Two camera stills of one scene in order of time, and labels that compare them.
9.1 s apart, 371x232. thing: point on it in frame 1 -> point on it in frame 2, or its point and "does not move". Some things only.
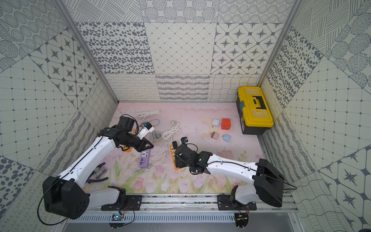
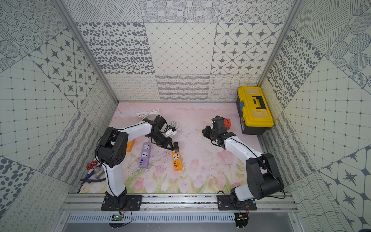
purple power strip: x=145 y=157 does not move
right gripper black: x=179 y=162 -> x=205 y=134
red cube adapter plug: x=226 y=124 does not move
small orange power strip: x=172 y=152 does not move
